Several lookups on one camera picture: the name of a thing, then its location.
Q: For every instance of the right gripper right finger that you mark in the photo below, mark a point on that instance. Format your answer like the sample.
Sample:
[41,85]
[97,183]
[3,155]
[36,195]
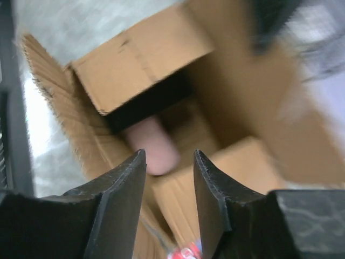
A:
[238,222]

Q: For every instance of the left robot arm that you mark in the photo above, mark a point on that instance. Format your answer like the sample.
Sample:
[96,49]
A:
[312,32]

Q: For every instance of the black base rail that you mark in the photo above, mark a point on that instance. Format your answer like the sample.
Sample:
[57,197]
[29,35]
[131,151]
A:
[15,154]

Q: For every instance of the brown cardboard express box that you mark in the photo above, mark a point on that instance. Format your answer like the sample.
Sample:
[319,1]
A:
[255,116]

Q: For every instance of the red toothpaste box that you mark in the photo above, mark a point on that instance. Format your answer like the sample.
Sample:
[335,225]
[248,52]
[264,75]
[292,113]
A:
[192,250]

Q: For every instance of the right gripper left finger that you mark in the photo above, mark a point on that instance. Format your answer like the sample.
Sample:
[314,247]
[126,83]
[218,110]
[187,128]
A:
[96,220]

